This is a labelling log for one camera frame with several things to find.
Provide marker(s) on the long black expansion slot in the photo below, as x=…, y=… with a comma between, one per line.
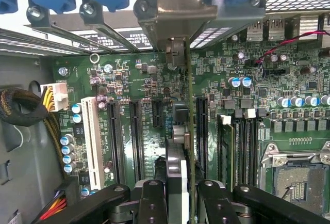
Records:
x=136, y=141
x=202, y=136
x=116, y=141

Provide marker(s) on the black PC case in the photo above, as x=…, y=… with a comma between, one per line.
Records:
x=25, y=157

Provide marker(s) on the short black expansion slot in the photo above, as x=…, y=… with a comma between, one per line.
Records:
x=157, y=113

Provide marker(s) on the metal slot cover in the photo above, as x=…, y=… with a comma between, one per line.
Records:
x=116, y=34
x=77, y=37

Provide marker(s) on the black RAM slot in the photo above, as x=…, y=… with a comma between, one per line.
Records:
x=251, y=151
x=239, y=151

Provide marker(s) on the white power connector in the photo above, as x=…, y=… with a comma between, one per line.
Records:
x=58, y=96

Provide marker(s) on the black label sticker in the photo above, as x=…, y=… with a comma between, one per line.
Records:
x=134, y=39

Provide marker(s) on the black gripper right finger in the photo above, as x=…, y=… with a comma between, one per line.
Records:
x=214, y=203

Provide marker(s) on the RAM stick with dark chips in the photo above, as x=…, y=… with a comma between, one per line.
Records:
x=227, y=151

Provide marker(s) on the silver port block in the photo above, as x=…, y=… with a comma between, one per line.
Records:
x=276, y=29
x=254, y=29

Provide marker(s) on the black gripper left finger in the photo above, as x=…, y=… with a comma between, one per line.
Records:
x=152, y=203

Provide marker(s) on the white expansion slot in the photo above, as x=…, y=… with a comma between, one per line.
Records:
x=92, y=141

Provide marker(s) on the CPU socket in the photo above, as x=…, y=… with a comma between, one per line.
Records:
x=301, y=180

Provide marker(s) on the green motherboard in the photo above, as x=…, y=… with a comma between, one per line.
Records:
x=270, y=92

